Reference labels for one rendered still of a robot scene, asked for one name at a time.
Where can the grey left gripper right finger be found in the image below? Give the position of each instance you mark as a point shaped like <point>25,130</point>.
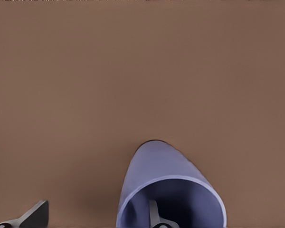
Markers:
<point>154,213</point>

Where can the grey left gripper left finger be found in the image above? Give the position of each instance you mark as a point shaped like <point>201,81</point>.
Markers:
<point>35,215</point>

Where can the purple cup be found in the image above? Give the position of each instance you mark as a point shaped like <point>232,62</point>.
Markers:
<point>161,164</point>

